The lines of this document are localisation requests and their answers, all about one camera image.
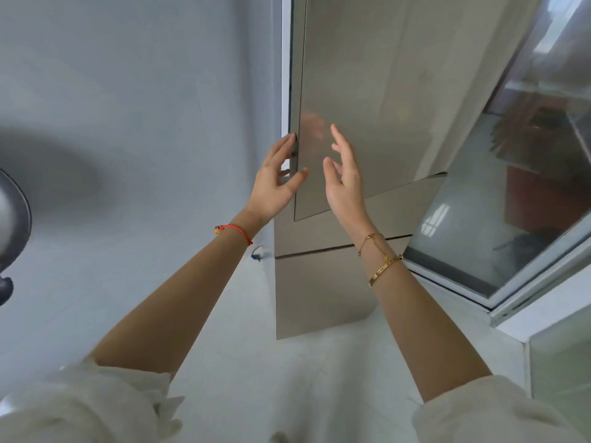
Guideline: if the red string bracelet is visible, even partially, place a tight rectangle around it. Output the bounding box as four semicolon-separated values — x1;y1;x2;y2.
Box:
213;223;254;247

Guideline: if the thin gold chain bracelet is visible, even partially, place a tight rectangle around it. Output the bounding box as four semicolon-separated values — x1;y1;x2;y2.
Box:
358;233;387;258

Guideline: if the person's left hand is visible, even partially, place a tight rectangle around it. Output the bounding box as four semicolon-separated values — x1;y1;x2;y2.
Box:
242;132;309;231

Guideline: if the black wok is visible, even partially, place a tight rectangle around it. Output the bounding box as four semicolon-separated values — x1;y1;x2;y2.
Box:
0;168;33;308

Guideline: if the grey drawer cabinet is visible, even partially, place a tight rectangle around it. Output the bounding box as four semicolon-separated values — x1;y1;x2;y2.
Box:
524;304;591;425

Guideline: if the person's right forearm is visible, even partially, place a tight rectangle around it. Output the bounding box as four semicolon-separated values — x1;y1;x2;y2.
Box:
353;223;493;404

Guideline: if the white shirt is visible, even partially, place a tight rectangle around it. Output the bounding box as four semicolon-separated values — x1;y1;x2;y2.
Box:
0;357;591;443

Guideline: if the sliding glass door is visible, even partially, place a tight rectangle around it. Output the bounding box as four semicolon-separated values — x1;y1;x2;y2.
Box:
402;0;591;328

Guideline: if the gold bangle bracelet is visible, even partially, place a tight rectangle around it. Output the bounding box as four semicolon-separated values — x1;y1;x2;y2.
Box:
368;255;404;288

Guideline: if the person's left forearm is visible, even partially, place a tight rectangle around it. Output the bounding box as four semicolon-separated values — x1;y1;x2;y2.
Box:
90;212;264;379

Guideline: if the beige refrigerator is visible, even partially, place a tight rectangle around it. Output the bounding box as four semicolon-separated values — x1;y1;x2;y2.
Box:
273;0;545;341

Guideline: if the person's right hand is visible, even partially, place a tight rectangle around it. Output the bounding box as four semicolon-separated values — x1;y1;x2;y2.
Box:
322;124;376;241

